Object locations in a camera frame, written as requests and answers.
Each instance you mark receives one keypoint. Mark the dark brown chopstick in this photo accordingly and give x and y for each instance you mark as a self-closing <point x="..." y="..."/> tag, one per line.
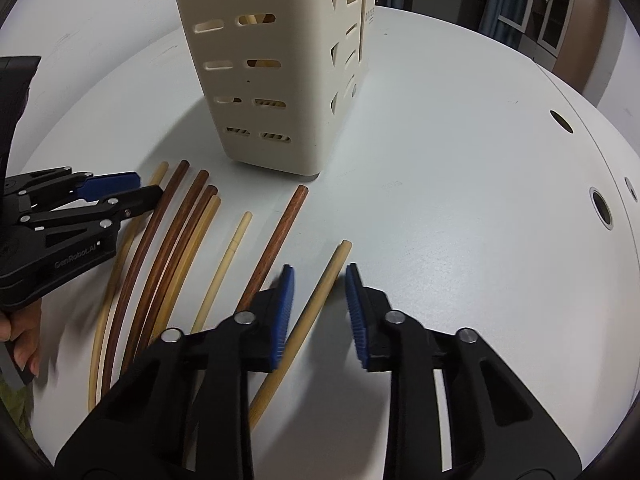
<point x="137" y="260"/>
<point x="187" y="245"/>
<point x="172" y="235"/>
<point x="275" y="245"/>

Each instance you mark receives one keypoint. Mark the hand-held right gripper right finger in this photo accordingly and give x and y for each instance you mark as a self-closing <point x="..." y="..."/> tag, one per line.
<point x="356" y="310"/>

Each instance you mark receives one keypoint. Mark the brown glass door cabinet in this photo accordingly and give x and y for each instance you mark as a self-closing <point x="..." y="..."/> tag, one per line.
<point x="585" y="10"/>

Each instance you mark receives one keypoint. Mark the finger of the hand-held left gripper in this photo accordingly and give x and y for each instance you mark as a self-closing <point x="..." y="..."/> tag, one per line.
<point x="135" y="204"/>
<point x="112" y="183"/>

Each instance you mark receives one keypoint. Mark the person's left hand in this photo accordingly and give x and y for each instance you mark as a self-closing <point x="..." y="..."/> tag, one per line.
<point x="25" y="332"/>

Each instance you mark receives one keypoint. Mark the green clothing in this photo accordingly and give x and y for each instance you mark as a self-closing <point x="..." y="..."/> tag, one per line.
<point x="15" y="405"/>

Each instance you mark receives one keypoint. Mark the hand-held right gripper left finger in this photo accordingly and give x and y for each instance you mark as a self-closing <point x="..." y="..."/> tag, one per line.
<point x="281" y="315"/>

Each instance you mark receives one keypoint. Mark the cream slotted utensil holder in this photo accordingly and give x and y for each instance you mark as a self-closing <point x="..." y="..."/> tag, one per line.
<point x="280" y="90"/>

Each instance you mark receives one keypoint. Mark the light wooden chopstick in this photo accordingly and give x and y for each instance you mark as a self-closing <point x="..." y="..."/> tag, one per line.
<point x="320" y="295"/>
<point x="102" y="320"/>
<point x="225" y="265"/>
<point x="198" y="242"/>

